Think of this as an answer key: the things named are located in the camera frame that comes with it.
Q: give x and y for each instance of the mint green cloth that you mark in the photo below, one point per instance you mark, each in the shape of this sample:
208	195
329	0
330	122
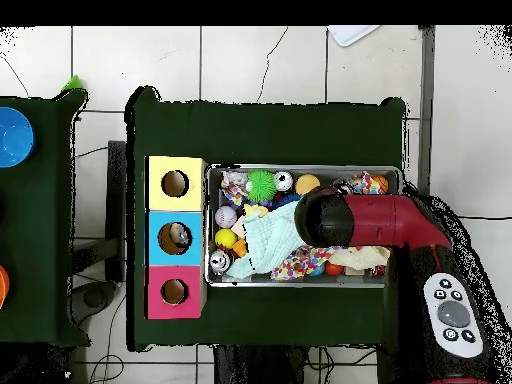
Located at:
272	240

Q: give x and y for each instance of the small clear plastic bottle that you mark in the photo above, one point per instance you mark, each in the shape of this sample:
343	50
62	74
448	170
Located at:
180	235

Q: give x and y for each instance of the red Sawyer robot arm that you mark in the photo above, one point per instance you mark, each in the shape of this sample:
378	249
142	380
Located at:
384	220

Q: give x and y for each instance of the wooden box with three holes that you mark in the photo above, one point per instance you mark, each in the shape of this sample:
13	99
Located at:
192	256

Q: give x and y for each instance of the shallow clear mesh bin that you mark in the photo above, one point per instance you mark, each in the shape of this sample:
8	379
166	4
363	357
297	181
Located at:
304	282

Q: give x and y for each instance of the green spiky ball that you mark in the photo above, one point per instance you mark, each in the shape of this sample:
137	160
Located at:
260	186

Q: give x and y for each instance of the white baseball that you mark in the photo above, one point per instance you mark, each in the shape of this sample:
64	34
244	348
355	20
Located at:
226	216

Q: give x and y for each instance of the blue spiky ball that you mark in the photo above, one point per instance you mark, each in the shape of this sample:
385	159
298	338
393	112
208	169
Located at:
288	198

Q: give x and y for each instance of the orange toy brick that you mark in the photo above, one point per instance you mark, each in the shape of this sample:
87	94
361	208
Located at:
240	248

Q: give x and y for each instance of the yellow ball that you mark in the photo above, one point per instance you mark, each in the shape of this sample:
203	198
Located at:
225	238

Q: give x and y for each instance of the orange foam ball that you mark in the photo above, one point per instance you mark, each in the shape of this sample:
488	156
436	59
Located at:
307	184

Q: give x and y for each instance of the polka dot cloth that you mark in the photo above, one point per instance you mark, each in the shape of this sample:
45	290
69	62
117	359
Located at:
300	264

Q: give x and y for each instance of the cream knitted cloth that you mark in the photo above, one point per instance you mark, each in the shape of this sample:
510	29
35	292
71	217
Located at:
364	258

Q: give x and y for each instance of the small orange basketball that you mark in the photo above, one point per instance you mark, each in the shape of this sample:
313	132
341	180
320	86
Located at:
380	184

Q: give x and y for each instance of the white tray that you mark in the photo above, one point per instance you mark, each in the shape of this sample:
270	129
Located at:
352	34

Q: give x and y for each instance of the dark green side tablecloth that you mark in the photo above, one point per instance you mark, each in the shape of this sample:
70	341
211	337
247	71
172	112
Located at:
44	220

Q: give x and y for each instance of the small green object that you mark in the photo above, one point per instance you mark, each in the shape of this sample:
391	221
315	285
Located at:
72	84

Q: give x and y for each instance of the blue bowl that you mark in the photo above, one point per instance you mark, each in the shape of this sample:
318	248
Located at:
14	138

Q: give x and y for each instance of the orange bowl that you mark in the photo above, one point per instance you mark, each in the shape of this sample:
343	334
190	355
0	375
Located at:
3	286

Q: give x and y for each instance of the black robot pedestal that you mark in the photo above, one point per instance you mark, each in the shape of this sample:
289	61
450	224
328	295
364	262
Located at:
260	368

